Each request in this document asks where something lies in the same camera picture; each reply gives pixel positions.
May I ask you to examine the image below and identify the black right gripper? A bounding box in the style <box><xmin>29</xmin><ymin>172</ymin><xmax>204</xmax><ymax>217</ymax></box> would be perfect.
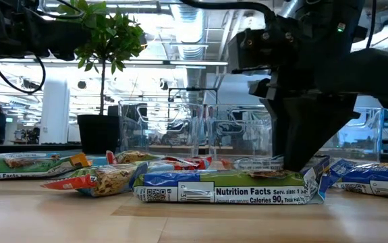
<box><xmin>249</xmin><ymin>72</ymin><xmax>362</xmax><ymax>171</ymax></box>

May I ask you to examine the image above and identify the green plant with black pot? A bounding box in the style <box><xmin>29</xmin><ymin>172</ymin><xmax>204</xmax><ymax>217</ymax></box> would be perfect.
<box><xmin>57</xmin><ymin>0</ymin><xmax>147</xmax><ymax>155</ymax></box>

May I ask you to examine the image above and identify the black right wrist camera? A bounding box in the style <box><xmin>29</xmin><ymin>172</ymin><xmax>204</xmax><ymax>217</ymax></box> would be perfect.
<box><xmin>227</xmin><ymin>28</ymin><xmax>299</xmax><ymax>74</ymax></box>

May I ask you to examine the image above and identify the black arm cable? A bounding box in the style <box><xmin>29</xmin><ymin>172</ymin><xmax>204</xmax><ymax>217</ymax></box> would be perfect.
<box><xmin>366</xmin><ymin>0</ymin><xmax>377</xmax><ymax>50</ymax></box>

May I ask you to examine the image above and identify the black background monitor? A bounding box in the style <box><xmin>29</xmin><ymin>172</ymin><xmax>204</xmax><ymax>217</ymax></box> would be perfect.
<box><xmin>107</xmin><ymin>104</ymin><xmax>148</xmax><ymax>122</ymax></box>

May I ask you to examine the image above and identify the long ceiling light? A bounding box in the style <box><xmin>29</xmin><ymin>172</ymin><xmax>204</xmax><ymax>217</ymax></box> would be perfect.
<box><xmin>0</xmin><ymin>57</ymin><xmax>231</xmax><ymax>68</ymax></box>

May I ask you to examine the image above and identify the orange-ended green granola bar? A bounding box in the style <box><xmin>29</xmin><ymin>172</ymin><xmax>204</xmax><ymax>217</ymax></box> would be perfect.
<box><xmin>0</xmin><ymin>151</ymin><xmax>92</xmax><ymax>182</ymax></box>

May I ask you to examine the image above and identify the blue-ended green granola bar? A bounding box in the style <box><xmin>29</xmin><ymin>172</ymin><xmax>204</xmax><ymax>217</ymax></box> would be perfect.
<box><xmin>132</xmin><ymin>157</ymin><xmax>332</xmax><ymax>205</ymax></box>
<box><xmin>325</xmin><ymin>158</ymin><xmax>388</xmax><ymax>200</ymax></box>

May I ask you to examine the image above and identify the black metal stand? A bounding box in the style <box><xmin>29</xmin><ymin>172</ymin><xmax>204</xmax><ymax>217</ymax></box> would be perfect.
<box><xmin>167</xmin><ymin>86</ymin><xmax>219</xmax><ymax>105</ymax></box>

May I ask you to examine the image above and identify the silver ventilation duct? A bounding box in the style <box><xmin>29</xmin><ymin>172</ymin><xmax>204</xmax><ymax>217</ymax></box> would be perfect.
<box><xmin>276</xmin><ymin>0</ymin><xmax>312</xmax><ymax>20</ymax></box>
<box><xmin>171</xmin><ymin>0</ymin><xmax>208</xmax><ymax>102</ymax></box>

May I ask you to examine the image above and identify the clear plastic bin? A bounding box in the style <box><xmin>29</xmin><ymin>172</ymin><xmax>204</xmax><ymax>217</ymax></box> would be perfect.
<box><xmin>321</xmin><ymin>107</ymin><xmax>385</xmax><ymax>162</ymax></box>
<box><xmin>118</xmin><ymin>100</ymin><xmax>204</xmax><ymax>159</ymax></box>
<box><xmin>204</xmin><ymin>104</ymin><xmax>275</xmax><ymax>159</ymax></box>

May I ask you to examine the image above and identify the white pillar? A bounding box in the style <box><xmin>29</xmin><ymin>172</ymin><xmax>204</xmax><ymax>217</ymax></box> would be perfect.
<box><xmin>39</xmin><ymin>79</ymin><xmax>70</xmax><ymax>145</ymax></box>

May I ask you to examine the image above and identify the red-ended chewy granola bar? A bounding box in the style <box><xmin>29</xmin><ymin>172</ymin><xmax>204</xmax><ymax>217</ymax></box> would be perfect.
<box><xmin>40</xmin><ymin>155</ymin><xmax>214</xmax><ymax>198</ymax></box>
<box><xmin>220</xmin><ymin>155</ymin><xmax>285</xmax><ymax>171</ymax></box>
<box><xmin>105</xmin><ymin>149</ymin><xmax>163</xmax><ymax>165</ymax></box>

